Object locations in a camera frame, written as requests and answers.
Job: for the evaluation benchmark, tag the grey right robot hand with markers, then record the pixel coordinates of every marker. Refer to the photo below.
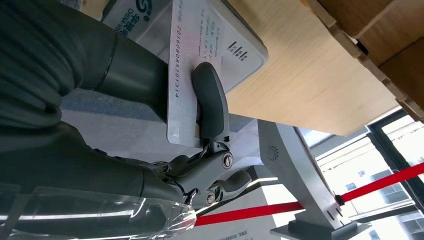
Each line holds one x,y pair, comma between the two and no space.
82,159

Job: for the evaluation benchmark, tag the white card reader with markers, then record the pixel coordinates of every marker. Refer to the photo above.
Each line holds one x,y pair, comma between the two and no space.
155,33

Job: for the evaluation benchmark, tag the red barrier belt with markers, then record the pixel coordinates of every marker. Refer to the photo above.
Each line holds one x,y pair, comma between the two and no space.
248,212

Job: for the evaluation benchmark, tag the white kiosk stand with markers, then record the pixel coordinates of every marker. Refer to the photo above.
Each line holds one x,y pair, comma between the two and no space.
288,159

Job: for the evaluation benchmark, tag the wooden organizer tray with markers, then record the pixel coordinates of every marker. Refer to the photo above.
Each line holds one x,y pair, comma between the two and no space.
391,33

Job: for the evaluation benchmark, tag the black window frame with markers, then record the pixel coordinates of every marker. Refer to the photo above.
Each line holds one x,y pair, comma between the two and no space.
394,155

